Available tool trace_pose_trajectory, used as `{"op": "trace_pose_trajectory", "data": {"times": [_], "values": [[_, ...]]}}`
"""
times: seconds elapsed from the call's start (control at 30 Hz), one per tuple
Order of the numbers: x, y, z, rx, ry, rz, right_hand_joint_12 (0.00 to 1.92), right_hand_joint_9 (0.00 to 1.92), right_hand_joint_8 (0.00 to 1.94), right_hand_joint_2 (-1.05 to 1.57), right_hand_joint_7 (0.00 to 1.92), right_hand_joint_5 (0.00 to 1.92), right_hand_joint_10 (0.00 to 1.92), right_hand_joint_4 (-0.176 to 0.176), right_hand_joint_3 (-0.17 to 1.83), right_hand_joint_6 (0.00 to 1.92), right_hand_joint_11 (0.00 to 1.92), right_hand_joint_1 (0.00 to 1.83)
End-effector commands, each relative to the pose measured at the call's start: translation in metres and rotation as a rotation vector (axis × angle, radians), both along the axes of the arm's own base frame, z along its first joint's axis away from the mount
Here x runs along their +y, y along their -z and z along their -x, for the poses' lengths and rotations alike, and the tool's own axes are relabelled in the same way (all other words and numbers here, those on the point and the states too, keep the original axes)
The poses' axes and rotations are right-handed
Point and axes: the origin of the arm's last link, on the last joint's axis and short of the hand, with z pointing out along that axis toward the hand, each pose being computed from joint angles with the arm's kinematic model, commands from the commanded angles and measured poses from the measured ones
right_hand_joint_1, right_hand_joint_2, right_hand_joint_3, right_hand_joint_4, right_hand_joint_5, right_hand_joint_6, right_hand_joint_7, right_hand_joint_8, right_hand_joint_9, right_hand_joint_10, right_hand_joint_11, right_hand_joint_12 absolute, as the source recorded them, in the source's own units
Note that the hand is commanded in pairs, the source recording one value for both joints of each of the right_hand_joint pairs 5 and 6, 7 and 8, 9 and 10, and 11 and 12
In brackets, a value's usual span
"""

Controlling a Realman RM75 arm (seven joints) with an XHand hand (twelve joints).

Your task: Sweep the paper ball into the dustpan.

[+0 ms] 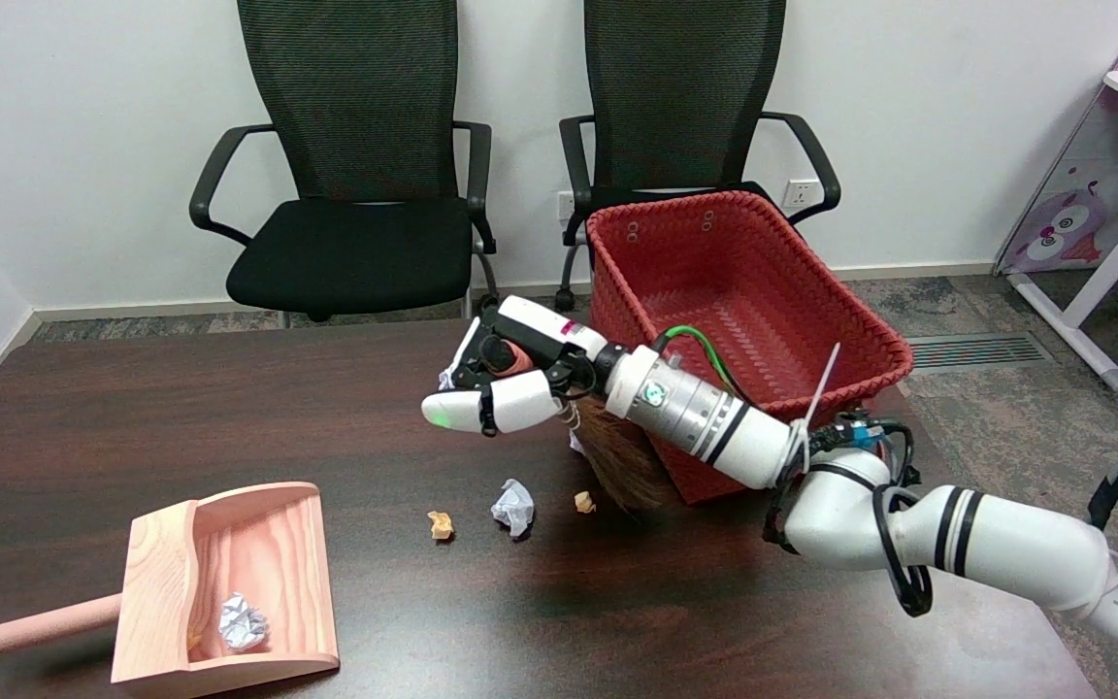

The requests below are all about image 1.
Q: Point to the floor vent grille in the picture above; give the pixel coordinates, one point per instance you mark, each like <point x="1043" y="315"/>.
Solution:
<point x="986" y="351"/>

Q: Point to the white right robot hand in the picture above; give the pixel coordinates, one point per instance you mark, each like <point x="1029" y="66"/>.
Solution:
<point x="520" y="403"/>

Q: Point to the wooden dustpan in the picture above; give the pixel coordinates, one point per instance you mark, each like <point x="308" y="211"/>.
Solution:
<point x="268" y="544"/>

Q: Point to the white wall socket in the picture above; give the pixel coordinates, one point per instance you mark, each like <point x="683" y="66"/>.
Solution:
<point x="565" y="204"/>
<point x="800" y="193"/>

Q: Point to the white zip tie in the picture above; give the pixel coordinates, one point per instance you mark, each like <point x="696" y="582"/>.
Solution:
<point x="823" y="383"/>

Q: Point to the brown straw hand broom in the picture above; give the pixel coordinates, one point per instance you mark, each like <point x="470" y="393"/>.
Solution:
<point x="622" y="466"/>

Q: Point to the black mesh office chair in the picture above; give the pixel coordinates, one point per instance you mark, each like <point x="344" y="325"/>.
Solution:
<point x="345" y="97"/>
<point x="675" y="58"/>

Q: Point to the red woven basket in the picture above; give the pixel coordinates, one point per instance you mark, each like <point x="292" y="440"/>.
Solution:
<point x="743" y="282"/>

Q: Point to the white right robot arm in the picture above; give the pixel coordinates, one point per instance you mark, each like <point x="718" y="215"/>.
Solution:
<point x="695" y="413"/>

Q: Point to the small brown paper ball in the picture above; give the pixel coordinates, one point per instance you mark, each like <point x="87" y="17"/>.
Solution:
<point x="584" y="502"/>
<point x="440" y="525"/>

